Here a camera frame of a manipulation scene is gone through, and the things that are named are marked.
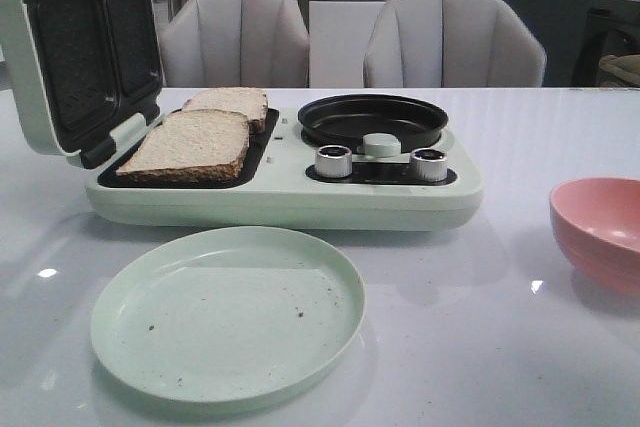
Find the pink bowl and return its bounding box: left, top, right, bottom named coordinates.
left=549, top=177, right=639, bottom=297

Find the left grey armchair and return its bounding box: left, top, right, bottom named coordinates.
left=159, top=0, right=310, bottom=88

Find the bread slice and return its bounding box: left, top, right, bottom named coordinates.
left=182, top=87, right=268, bottom=134
left=116, top=109, right=250, bottom=182

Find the right grey armchair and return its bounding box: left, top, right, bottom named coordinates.
left=363, top=0, right=546, bottom=88

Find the white refrigerator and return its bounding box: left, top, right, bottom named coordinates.
left=309, top=0, right=387, bottom=88

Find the green breakfast maker base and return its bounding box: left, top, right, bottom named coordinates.
left=86, top=105, right=483, bottom=231

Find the green sandwich maker lid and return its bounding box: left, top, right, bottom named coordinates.
left=1, top=0, right=163, bottom=169

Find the silver control knob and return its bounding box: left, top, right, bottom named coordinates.
left=409, top=148, right=448, bottom=183
left=314, top=145, right=352, bottom=179

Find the grey armchair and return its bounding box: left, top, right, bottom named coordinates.
left=363, top=0, right=546, bottom=88
left=159, top=0, right=310, bottom=88

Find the black round frying pan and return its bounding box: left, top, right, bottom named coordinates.
left=298, top=94, right=449, bottom=153

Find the right silver control knob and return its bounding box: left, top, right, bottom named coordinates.
left=409, top=148, right=448, bottom=183

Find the light green round plate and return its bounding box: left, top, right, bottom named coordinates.
left=90, top=227, right=366, bottom=412

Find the left silver control knob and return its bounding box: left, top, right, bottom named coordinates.
left=314, top=145, right=352, bottom=179

